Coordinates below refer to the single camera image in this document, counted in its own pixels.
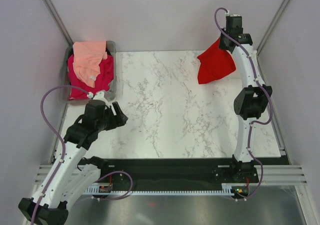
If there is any red t shirt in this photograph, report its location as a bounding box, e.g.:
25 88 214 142
197 38 236 85

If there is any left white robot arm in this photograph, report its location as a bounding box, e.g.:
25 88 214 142
18 90 128 225

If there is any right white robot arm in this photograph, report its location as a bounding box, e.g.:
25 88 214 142
218 14 273 183

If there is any magenta t shirt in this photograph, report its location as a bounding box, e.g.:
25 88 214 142
67 51 114 94

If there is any folded white t shirt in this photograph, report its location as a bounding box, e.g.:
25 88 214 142
253 50 258 58

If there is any grey plastic bin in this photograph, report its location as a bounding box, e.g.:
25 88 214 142
59 40 117 104

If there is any peach t shirt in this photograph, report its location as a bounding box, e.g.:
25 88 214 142
72 41 108 88

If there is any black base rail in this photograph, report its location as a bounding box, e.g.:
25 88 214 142
82 157 261 192

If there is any right aluminium frame post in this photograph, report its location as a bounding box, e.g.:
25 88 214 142
257 0 292 56

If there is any aluminium frame post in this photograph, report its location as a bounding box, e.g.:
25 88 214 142
42 0 73 46
257 0 292 56

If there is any white slotted cable duct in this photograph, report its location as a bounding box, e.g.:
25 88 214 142
83 183 249 196

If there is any left aluminium frame post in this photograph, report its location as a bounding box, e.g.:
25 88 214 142
42 0 73 46

